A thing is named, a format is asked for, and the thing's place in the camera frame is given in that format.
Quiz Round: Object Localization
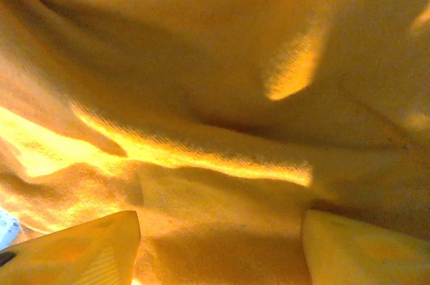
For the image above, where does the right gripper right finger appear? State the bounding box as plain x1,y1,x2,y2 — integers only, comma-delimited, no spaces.
301,209,430,285

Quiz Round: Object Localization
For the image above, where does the yellow t-shirt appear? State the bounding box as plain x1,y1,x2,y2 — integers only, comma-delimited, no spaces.
0,0,430,285

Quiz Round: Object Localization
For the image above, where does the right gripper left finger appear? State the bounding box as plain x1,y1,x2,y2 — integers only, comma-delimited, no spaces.
0,210,142,285

